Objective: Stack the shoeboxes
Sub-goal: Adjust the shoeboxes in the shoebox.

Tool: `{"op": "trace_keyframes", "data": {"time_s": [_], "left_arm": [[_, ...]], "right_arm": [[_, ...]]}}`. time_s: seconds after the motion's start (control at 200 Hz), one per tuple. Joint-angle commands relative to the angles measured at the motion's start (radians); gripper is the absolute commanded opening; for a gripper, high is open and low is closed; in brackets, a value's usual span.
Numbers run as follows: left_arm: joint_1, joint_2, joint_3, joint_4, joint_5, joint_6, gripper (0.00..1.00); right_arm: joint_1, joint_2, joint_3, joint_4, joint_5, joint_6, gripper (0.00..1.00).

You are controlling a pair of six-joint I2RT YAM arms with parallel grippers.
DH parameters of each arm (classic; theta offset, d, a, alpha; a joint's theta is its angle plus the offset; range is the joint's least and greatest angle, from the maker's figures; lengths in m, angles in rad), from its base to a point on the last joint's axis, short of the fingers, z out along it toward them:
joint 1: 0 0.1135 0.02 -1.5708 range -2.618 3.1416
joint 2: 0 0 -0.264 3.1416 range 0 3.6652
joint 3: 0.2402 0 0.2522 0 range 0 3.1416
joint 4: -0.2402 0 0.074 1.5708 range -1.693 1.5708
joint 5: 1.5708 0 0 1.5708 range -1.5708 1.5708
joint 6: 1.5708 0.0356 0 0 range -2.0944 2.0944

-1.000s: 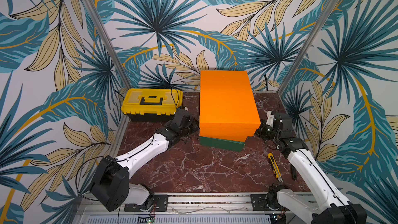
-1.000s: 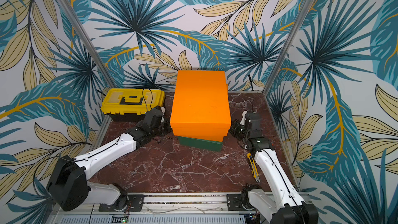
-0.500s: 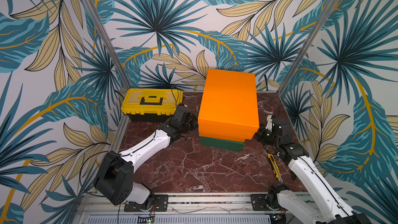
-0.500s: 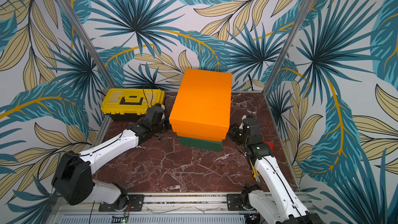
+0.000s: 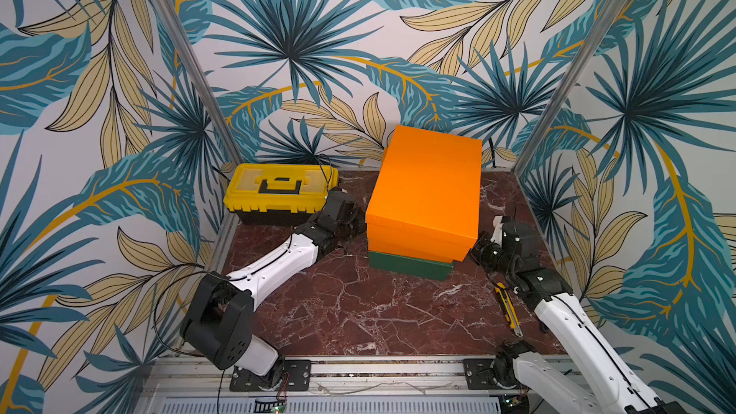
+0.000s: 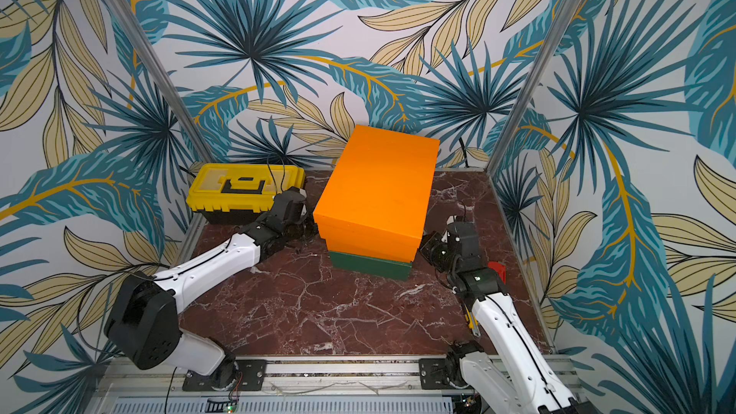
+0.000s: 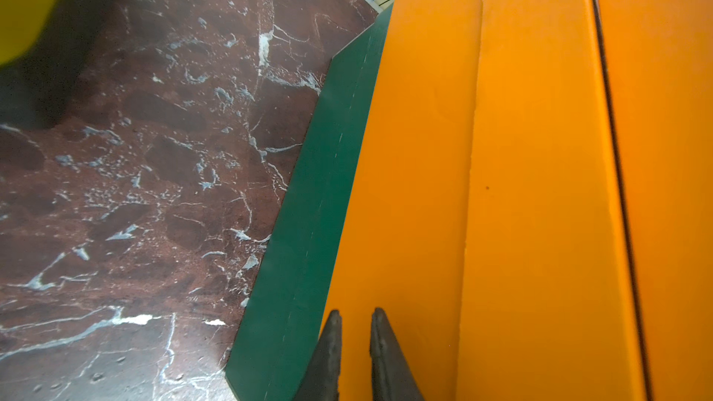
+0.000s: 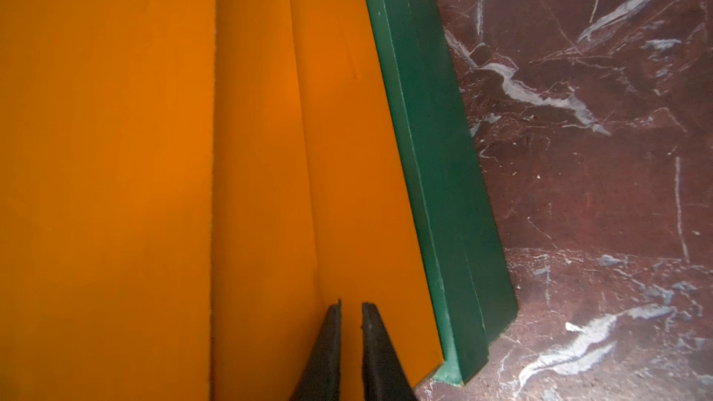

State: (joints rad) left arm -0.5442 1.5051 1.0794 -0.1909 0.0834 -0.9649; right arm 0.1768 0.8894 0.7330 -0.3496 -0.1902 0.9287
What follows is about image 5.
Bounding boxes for right aluminium corner post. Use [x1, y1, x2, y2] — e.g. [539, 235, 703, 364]
[513, 0, 627, 177]

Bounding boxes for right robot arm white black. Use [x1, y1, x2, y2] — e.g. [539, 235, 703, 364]
[470, 216, 684, 413]

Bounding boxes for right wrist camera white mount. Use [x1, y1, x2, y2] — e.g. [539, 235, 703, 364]
[491, 216, 505, 246]

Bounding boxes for yellow utility knife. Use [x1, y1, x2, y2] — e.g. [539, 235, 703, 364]
[494, 283, 523, 338]

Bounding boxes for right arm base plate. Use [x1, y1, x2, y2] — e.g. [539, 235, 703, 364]
[462, 358, 527, 391]

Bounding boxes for front aluminium rail frame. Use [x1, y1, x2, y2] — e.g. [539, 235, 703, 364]
[134, 355, 634, 414]

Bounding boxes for green shoebox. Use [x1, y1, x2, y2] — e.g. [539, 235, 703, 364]
[368, 251, 453, 281]

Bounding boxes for aluminium corner post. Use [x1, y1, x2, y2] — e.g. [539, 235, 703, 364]
[513, 0, 627, 177]
[151, 0, 243, 164]

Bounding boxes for white slotted cable duct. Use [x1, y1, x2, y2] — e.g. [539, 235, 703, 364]
[153, 396, 501, 413]

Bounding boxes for left aluminium corner post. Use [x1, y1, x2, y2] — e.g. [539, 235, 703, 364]
[151, 0, 243, 164]

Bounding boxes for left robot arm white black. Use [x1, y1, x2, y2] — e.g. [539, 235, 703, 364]
[180, 188, 366, 388]

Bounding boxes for large orange shoebox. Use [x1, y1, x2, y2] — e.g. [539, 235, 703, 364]
[367, 218, 479, 264]

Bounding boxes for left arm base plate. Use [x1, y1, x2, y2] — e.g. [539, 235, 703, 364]
[229, 358, 312, 392]

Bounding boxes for yellow black toolbox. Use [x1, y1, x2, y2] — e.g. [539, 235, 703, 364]
[223, 163, 339, 226]

